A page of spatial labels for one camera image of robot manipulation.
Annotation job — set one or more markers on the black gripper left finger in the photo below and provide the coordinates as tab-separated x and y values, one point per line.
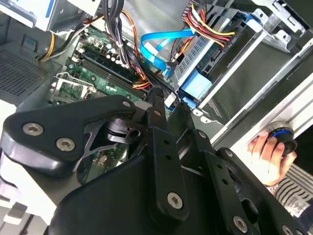
49	139

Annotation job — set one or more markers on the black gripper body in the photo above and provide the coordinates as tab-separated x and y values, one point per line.
110	203

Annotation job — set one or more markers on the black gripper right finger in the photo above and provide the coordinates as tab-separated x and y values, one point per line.
221	176

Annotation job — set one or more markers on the hard disk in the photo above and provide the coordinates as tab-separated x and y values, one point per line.
195	85

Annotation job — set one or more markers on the person's hand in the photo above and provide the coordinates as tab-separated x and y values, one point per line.
266	159

